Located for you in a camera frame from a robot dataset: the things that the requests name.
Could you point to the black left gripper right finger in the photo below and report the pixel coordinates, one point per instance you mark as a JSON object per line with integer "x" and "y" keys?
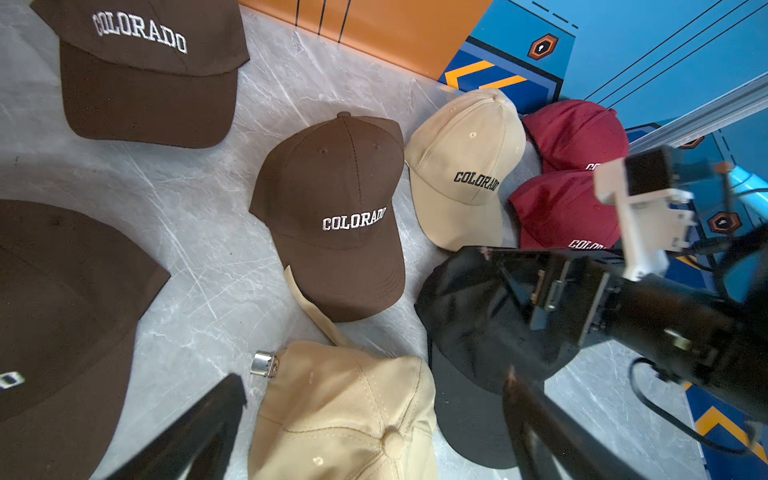
{"x": 547, "y": 442}

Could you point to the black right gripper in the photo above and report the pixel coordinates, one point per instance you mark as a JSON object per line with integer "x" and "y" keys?
{"x": 542, "y": 307}

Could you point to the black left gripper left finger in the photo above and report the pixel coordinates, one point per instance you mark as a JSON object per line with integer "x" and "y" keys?
{"x": 199, "y": 444}

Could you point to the maroon cap front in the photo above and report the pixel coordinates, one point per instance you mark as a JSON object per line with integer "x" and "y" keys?
{"x": 559, "y": 210}

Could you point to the maroon cap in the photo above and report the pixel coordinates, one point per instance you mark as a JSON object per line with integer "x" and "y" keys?
{"x": 576, "y": 135}
{"x": 559, "y": 210}

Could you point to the black cap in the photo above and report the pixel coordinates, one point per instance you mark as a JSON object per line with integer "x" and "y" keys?
{"x": 476, "y": 308}

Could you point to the beige cap front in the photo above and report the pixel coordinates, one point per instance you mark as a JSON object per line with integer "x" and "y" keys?
{"x": 338, "y": 411}

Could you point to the beige cap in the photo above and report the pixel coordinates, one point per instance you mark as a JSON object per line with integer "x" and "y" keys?
{"x": 338, "y": 411}
{"x": 457, "y": 161}

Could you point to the beige cap back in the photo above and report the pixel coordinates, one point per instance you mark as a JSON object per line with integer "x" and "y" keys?
{"x": 457, "y": 161}

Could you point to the brown cap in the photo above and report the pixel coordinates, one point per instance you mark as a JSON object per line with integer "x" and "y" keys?
{"x": 73, "y": 291}
{"x": 326, "y": 196}
{"x": 149, "y": 71}

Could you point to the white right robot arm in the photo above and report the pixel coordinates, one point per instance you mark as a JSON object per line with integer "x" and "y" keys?
{"x": 744, "y": 336}

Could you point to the maroon cap back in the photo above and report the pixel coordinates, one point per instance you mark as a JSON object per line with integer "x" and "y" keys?
{"x": 576, "y": 135}

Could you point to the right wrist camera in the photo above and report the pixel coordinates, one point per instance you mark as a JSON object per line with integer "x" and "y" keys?
{"x": 644, "y": 189}

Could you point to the aluminium corner post right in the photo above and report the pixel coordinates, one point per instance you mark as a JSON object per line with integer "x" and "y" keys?
{"x": 737, "y": 104}

